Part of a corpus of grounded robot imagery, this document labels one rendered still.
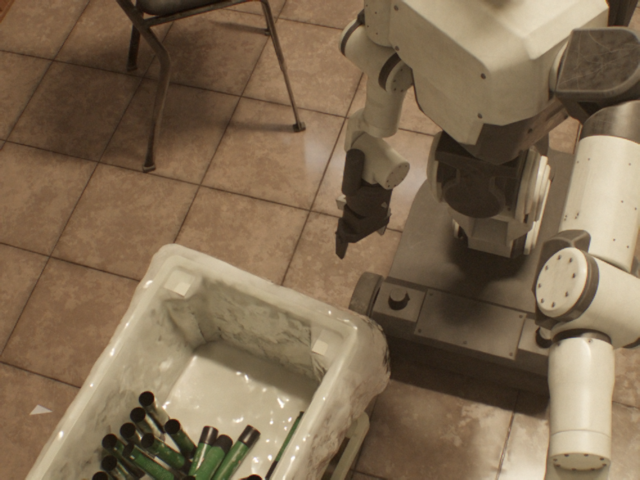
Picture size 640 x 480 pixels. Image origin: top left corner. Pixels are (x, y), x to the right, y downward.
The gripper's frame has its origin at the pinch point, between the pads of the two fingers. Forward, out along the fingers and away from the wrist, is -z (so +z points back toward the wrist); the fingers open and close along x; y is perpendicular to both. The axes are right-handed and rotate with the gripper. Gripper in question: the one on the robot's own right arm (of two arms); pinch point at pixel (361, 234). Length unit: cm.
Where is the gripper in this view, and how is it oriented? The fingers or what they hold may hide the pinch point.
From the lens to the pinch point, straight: 191.3
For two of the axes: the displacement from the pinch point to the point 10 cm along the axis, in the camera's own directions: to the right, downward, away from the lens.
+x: -7.8, 4.4, -4.5
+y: 6.3, 6.3, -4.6
